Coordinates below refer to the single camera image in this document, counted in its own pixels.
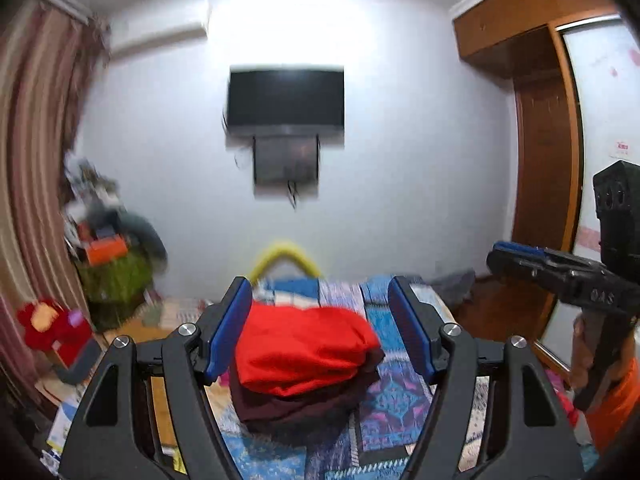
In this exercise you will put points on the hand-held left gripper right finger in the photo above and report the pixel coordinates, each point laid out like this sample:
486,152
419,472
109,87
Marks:
411,332

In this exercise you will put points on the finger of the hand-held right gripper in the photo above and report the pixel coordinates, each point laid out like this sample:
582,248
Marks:
525,272
545,255

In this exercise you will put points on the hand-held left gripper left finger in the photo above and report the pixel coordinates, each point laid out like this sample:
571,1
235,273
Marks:
230,332

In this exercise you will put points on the red zip jacket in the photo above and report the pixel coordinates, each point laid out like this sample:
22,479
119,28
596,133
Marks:
305,350

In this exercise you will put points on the person's right forearm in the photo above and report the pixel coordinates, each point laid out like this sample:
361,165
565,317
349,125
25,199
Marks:
617,405

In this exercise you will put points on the person's right hand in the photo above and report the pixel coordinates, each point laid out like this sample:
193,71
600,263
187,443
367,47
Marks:
582,355

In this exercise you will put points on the wooden door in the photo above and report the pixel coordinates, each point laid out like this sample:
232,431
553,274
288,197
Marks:
545,185

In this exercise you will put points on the patchwork printed bed sheet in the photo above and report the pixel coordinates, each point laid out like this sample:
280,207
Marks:
395,410

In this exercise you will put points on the yellow foam hoop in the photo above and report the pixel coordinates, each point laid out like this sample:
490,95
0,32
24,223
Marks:
280,255

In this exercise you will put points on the maroon folded garment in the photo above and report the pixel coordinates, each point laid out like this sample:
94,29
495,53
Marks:
300,410

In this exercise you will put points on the green patterned box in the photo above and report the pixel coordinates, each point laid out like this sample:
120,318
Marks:
117,290

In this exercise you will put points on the pink slipper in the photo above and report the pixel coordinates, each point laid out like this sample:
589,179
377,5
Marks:
562,392

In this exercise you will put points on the dark grey cushion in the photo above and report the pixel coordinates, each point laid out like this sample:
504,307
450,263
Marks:
147,235

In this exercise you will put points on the orange box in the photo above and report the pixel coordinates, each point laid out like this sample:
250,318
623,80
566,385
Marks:
105,252

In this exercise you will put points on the red plush toy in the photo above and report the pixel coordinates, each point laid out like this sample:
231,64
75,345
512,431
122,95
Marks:
47,325

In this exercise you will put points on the pile of clutter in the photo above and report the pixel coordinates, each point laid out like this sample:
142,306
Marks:
85,195

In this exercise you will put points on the wooden overhead cabinet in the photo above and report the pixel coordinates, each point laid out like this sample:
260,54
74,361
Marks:
525,15

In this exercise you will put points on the striped brown curtain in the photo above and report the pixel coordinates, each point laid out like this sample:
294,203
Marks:
35,160

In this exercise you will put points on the white air conditioner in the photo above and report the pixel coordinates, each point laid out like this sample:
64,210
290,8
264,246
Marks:
160,27

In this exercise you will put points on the large wall television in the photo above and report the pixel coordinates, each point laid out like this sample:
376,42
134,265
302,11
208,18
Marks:
285,100

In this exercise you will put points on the white curtain rail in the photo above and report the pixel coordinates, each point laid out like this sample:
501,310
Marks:
62,0

